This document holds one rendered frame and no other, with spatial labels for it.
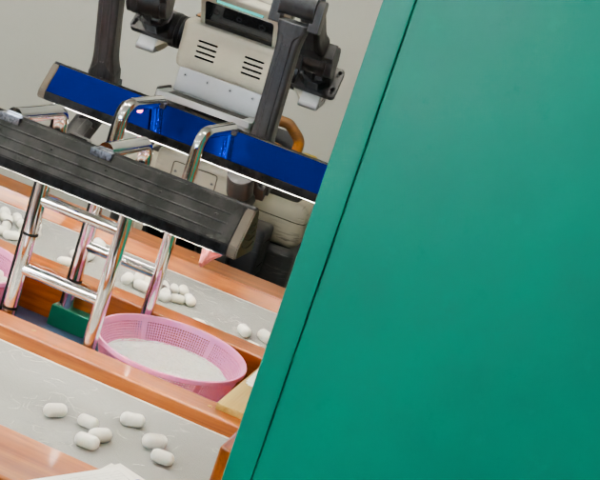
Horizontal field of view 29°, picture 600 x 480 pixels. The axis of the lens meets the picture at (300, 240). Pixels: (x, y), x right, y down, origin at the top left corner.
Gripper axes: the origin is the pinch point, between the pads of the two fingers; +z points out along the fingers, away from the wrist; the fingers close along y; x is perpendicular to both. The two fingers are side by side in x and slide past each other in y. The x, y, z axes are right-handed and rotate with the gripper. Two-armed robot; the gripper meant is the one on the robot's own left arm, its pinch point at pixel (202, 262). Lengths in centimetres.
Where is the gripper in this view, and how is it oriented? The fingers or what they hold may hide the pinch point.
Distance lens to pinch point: 238.1
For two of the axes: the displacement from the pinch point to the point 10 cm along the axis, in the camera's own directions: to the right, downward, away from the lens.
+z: -4.0, 7.2, -5.7
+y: 9.1, 3.5, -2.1
